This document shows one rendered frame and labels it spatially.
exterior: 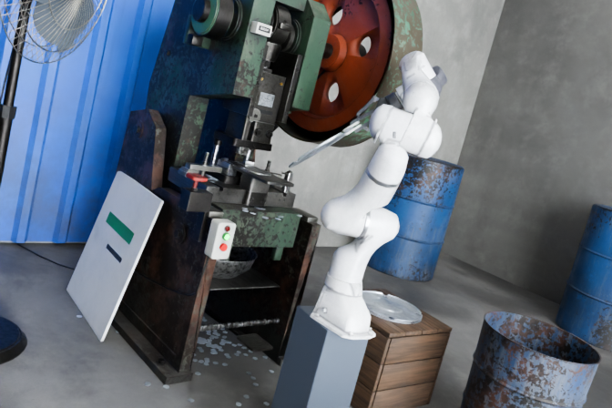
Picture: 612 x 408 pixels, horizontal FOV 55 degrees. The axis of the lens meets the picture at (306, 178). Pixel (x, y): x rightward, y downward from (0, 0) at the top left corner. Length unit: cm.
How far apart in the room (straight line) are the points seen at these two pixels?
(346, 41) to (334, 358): 137
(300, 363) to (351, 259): 38
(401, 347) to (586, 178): 308
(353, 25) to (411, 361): 142
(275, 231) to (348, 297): 60
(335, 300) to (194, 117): 105
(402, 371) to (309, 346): 60
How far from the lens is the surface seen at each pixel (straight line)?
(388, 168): 170
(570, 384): 230
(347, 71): 259
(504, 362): 227
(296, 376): 200
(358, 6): 264
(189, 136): 251
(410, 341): 239
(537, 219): 526
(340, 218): 181
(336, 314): 187
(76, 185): 341
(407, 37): 242
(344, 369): 198
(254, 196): 233
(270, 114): 240
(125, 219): 259
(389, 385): 242
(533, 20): 560
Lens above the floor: 113
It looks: 8 degrees down
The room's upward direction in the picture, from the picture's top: 14 degrees clockwise
